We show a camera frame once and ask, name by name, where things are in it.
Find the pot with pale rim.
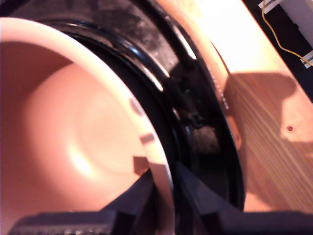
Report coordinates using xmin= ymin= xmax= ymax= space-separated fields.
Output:
xmin=0 ymin=17 xmax=176 ymax=235

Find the black box on floor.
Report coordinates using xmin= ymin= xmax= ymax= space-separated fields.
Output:
xmin=254 ymin=0 xmax=313 ymax=105

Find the thin yellow cable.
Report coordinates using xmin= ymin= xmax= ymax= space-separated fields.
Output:
xmin=261 ymin=0 xmax=313 ymax=67

